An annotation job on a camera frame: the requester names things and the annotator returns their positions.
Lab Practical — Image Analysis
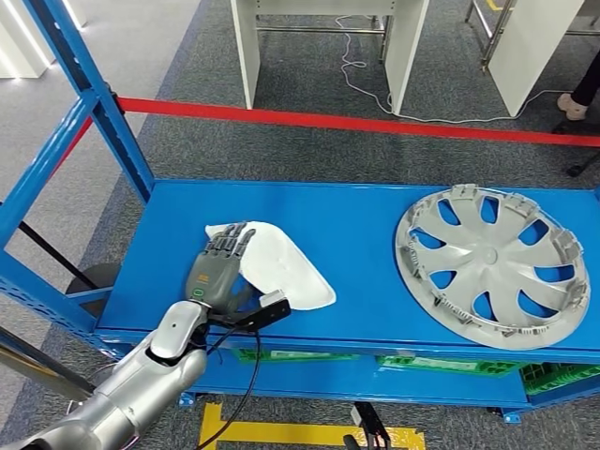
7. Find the dark right robot hand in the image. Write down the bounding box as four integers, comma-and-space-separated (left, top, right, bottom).
343, 401, 392, 450

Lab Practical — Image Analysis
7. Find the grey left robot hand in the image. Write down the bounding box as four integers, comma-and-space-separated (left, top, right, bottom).
185, 221, 263, 315

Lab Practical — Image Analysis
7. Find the white plastic car part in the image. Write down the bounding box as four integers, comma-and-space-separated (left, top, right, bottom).
205, 220, 337, 312

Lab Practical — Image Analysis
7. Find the blue metal shelf rack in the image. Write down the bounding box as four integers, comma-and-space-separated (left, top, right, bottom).
0, 0, 600, 427

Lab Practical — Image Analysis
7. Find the green plastic crate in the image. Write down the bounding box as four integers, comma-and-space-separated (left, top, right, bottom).
232, 349, 362, 365
377, 354, 522, 377
520, 363, 600, 397

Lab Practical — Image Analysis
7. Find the black pole stanchion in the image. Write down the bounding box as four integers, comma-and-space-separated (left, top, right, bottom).
17, 220, 122, 318

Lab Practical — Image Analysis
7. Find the long red barrier belt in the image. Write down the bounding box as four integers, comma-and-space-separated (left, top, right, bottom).
117, 96, 600, 149

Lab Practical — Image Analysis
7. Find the short red barrier belt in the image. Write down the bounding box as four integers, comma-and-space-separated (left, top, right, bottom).
51, 116, 94, 178

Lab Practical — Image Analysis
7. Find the silver wheel hubcap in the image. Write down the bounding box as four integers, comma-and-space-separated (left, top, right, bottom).
394, 183, 592, 353

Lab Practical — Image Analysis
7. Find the white lit plinth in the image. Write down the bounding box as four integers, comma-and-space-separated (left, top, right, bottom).
0, 0, 88, 80

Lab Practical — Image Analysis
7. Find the black chair base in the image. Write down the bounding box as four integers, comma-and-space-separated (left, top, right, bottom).
552, 117, 600, 178

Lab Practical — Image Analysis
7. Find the person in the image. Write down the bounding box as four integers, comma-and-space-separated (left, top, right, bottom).
556, 52, 600, 122

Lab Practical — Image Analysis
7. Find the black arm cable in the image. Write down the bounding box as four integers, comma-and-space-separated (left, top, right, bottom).
194, 325, 261, 450

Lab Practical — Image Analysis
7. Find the white floor cable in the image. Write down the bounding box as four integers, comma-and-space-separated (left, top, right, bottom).
334, 14, 571, 126

